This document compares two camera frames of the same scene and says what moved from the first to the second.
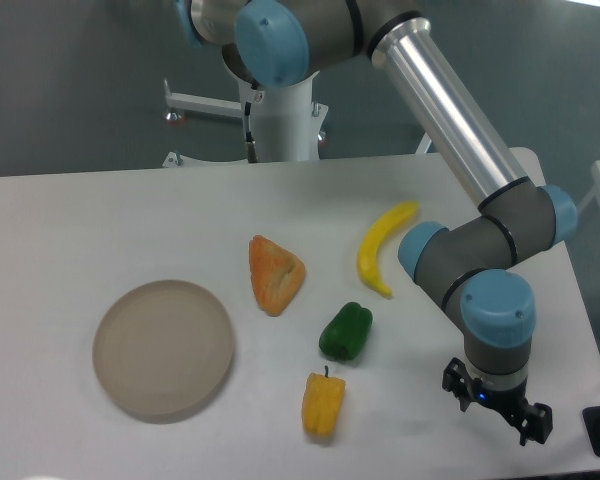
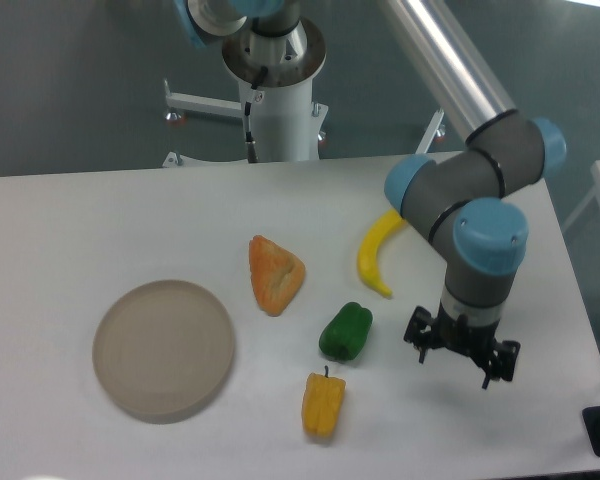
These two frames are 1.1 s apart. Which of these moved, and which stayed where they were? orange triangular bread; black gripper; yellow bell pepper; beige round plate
Moved: black gripper
Stayed: beige round plate; yellow bell pepper; orange triangular bread
